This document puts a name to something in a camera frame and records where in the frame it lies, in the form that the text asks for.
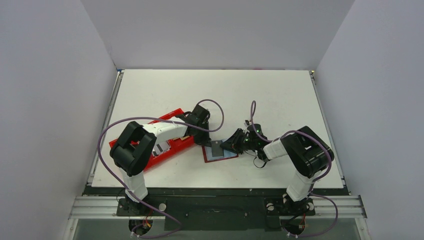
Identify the red leather card holder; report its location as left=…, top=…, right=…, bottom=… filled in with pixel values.
left=202, top=138, right=239, bottom=163

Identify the dark grey credit card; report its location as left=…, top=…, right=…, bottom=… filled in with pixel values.
left=211, top=140, right=224, bottom=158

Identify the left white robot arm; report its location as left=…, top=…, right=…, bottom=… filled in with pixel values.
left=109, top=104, right=210, bottom=215

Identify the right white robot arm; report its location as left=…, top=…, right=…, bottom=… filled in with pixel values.
left=220, top=123, right=334, bottom=214

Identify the silver striped card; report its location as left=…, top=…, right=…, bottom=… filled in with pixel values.
left=152, top=141, right=171, bottom=157

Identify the red plastic compartment tray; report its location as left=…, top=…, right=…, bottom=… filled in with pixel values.
left=108, top=108, right=195, bottom=171

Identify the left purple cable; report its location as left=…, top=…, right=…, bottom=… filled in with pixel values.
left=97, top=98, right=225, bottom=233

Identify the purple cable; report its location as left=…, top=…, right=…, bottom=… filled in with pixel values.
left=97, top=98, right=225, bottom=233
left=249, top=100, right=339, bottom=239

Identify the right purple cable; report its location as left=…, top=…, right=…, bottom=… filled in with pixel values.
left=249, top=100, right=339, bottom=239

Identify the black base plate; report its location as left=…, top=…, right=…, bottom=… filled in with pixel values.
left=82, top=187, right=348, bottom=231

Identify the aluminium rail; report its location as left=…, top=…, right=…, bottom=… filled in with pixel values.
left=69, top=195, right=367, bottom=220

